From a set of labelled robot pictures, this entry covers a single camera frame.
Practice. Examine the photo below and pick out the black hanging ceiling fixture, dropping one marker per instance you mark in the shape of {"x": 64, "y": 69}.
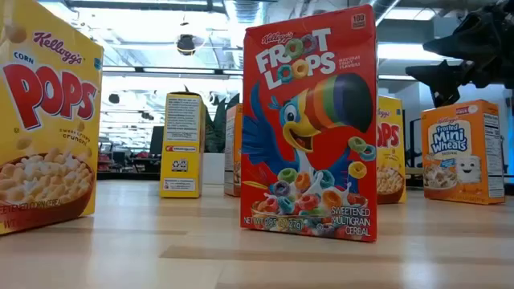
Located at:
{"x": 186, "y": 45}

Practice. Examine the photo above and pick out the black computer monitor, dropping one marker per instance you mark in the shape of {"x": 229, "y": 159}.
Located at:
{"x": 156, "y": 140}

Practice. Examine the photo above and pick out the black round ceiling speaker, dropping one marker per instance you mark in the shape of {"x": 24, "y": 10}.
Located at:
{"x": 114, "y": 98}

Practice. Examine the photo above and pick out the yellow Corn Pops cereal box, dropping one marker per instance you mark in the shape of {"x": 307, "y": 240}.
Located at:
{"x": 48, "y": 120}
{"x": 391, "y": 168}
{"x": 182, "y": 160}

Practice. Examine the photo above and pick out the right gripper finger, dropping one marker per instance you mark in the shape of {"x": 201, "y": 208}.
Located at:
{"x": 466, "y": 40}
{"x": 441, "y": 78}

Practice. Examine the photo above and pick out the snake plant in white pot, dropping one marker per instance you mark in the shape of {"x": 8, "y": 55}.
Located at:
{"x": 216, "y": 128}

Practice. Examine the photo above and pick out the silver ventilation duct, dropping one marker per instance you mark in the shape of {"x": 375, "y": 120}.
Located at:
{"x": 245, "y": 10}
{"x": 385, "y": 10}

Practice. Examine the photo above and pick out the orange Mini Wheats cereal box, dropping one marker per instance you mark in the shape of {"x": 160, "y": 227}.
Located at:
{"x": 235, "y": 160}
{"x": 454, "y": 168}

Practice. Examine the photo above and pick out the red Froot Loops cereal box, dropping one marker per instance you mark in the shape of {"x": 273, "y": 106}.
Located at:
{"x": 309, "y": 168}

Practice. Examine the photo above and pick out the blue wall panel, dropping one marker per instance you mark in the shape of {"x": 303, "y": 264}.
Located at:
{"x": 511, "y": 144}

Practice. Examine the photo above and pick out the wooden shelf board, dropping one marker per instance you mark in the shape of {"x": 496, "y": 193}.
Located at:
{"x": 413, "y": 171}

